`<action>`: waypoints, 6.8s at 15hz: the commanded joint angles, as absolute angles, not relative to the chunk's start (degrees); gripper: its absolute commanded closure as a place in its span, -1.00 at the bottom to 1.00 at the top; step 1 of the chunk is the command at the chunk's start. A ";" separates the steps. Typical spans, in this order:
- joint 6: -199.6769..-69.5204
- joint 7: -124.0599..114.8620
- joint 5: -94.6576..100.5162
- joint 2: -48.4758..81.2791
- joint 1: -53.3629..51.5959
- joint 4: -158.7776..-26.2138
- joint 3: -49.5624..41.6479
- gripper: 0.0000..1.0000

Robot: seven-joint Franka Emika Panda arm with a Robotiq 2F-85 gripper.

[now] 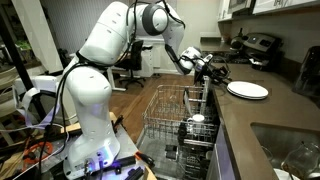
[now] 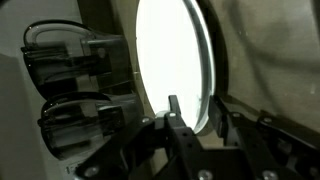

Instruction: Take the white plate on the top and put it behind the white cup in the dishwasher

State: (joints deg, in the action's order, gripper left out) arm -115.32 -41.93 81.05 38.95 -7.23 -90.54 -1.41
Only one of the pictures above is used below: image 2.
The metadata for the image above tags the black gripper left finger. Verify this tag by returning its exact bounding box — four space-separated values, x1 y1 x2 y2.
73 94 205 180

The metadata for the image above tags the white dinner plate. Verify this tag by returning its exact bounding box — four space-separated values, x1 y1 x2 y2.
183 0 217 135
135 0 209 133

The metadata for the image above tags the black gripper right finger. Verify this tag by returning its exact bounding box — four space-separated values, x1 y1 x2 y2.
208 94 320 180

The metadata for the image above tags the white wall outlet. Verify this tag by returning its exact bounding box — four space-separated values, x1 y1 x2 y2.
59 159 88 180

